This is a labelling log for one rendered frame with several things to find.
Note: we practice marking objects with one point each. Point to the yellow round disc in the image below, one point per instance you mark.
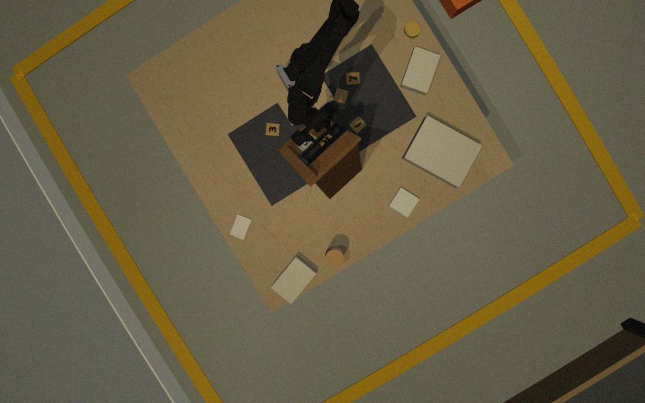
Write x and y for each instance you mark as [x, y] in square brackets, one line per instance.
[412, 29]

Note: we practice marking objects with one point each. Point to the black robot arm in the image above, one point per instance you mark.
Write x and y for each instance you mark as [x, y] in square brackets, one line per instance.
[309, 62]

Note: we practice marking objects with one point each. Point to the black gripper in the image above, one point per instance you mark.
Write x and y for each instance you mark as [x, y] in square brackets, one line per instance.
[299, 137]

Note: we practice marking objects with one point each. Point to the white paper ticket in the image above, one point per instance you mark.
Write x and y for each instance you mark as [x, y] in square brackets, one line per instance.
[306, 144]

